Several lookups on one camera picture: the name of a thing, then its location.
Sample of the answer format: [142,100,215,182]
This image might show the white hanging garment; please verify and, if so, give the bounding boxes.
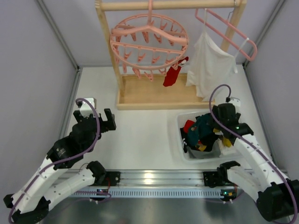
[186,32,238,102]

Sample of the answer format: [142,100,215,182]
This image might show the white plastic basket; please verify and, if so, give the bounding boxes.
[175,109,242,164]

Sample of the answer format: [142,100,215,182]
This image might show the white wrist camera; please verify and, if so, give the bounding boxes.
[76,98,97,118]
[226,97,241,113]

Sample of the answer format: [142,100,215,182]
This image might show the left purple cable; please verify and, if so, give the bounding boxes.
[8,98,112,222]

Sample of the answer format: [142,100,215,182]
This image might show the dark green patterned sock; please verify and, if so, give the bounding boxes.
[187,124,210,146]

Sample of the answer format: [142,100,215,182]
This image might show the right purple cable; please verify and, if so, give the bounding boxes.
[209,84,299,222]

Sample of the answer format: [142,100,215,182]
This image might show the purple cable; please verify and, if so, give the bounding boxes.
[209,84,299,222]
[8,98,112,222]

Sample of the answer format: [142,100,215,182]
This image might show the yellow sock in basket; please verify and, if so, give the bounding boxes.
[196,144,207,152]

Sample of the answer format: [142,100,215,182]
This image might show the aluminium mounting rail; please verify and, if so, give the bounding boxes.
[44,168,237,203]

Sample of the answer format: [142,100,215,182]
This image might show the black sock in basket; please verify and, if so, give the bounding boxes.
[180,128,219,153]

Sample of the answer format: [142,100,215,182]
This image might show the wooden clothes rack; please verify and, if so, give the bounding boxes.
[95,0,247,110]

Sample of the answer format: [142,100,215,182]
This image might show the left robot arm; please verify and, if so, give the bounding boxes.
[3,108,116,224]

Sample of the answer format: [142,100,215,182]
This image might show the pink round clip hanger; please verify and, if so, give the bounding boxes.
[109,0,189,80]

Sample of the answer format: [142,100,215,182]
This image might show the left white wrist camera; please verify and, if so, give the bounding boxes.
[76,98,97,118]

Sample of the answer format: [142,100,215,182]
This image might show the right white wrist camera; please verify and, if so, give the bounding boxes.
[226,97,241,113]

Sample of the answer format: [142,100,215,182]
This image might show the red santa sock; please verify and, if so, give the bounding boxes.
[183,120,195,133]

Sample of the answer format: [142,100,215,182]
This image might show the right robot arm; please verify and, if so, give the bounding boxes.
[209,103,299,223]

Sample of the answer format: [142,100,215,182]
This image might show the yellow sock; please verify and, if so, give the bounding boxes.
[196,144,207,152]
[213,128,232,147]

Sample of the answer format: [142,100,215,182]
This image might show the pink clothes hanger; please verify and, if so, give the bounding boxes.
[195,8,257,62]

